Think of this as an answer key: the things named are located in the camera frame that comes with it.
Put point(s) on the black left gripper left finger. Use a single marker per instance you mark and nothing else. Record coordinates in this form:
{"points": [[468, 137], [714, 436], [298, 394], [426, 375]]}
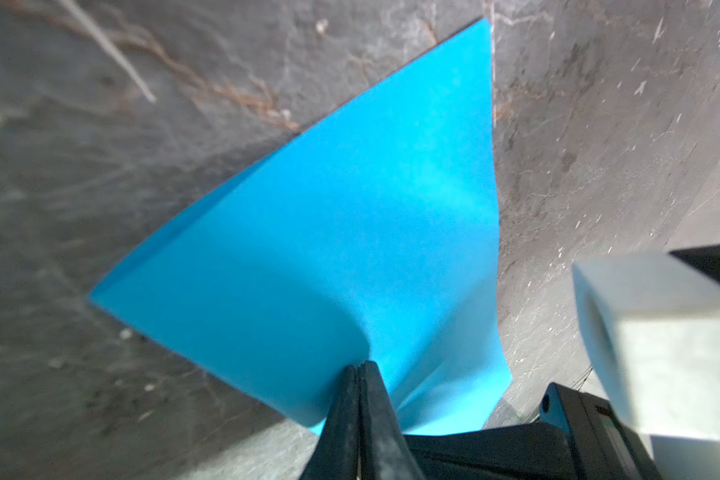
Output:
{"points": [[337, 451]]}

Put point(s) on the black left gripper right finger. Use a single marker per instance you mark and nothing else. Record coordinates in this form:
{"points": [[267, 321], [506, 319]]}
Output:
{"points": [[384, 453]]}

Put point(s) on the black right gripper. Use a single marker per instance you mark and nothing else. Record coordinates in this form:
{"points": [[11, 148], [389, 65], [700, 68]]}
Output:
{"points": [[577, 435]]}

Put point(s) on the blue square paper sheet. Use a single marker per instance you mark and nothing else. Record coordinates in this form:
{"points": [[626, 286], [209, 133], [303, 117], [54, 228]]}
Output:
{"points": [[374, 236]]}

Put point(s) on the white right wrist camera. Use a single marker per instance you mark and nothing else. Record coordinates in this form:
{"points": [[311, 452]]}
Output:
{"points": [[650, 323]]}

